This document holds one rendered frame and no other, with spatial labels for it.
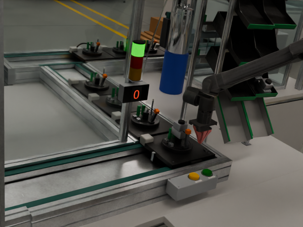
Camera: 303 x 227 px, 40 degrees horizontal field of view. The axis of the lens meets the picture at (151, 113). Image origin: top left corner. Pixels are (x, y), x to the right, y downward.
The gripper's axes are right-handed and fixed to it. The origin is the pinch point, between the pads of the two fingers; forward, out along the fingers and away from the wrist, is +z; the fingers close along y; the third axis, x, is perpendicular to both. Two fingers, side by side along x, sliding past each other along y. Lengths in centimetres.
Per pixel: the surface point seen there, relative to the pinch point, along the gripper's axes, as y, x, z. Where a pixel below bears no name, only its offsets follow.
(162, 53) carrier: -84, -135, 6
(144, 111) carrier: 1.2, -37.6, 1.4
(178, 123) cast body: 2.1, -12.0, -3.3
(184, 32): -59, -84, -24
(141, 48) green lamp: 19.1, -20.8, -34.7
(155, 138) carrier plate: 5.5, -21.8, 7.8
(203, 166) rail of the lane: -0.3, 4.1, 9.7
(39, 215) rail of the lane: 71, 5, 9
